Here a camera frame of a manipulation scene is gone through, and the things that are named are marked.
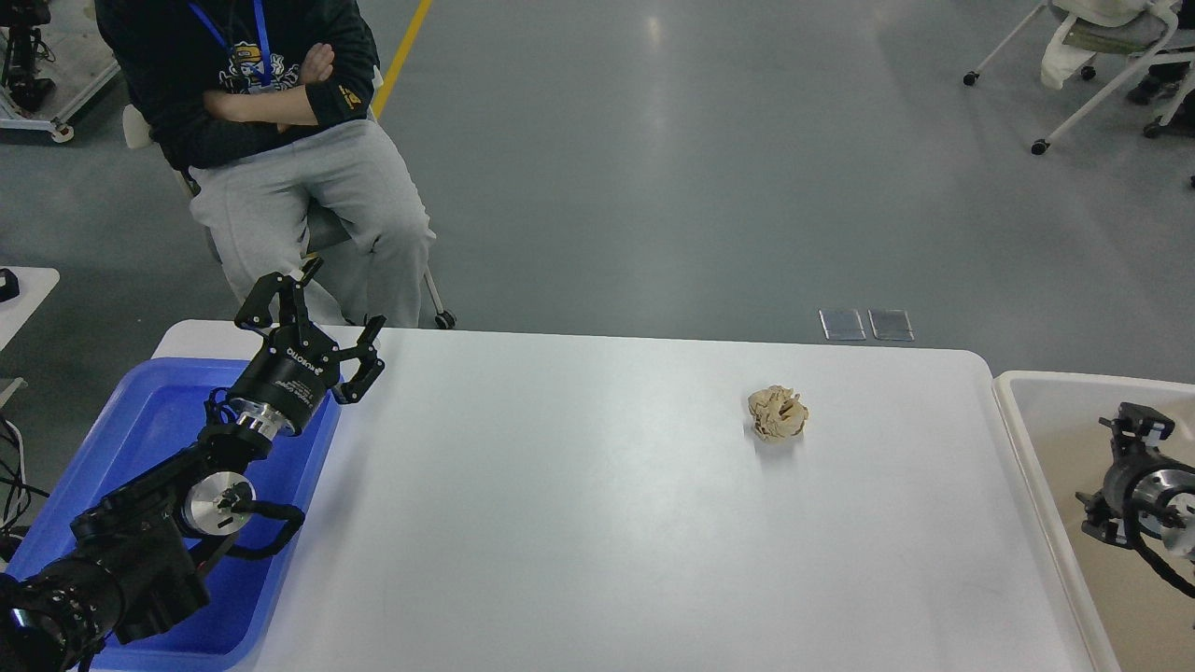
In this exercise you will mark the seated person black hoodie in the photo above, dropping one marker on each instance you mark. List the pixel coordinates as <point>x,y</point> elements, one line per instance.
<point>266,105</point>

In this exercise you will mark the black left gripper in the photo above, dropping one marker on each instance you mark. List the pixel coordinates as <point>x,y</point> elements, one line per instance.
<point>298,362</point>

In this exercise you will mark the left metal floor plate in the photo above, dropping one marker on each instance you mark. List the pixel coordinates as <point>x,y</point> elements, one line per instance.
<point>842,325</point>

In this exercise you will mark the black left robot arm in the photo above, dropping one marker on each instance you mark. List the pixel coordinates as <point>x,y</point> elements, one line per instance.
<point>142,554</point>

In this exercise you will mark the blue plastic bin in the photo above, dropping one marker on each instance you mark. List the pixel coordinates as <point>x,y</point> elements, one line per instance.
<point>156,410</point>

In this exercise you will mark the right metal floor plate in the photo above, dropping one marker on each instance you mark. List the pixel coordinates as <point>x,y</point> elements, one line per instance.
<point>891,325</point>

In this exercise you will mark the crumpled brown paper ball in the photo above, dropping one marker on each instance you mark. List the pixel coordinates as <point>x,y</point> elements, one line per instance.
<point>778,413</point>

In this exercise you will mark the white chair under person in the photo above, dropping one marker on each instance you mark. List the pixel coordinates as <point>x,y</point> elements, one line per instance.
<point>325,231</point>

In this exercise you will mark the metal floor plate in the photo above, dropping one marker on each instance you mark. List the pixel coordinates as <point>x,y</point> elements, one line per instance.
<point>891,325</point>
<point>842,325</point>

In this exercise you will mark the white side table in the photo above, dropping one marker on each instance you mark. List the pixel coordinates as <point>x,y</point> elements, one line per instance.
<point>24,290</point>

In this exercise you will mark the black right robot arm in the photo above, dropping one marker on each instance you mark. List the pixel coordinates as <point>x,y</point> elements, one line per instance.
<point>1160,558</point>

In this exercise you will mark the white plastic bin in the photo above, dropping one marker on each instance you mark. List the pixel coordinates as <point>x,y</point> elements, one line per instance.
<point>1129,618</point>

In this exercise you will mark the white rolling chair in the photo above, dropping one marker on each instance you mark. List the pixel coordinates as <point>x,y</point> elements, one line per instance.
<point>1145,33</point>

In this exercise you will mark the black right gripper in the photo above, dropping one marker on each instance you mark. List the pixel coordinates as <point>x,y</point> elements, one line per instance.
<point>1142,485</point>

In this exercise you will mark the white equipment cart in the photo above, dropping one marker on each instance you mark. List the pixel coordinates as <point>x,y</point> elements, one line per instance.
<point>54,62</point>

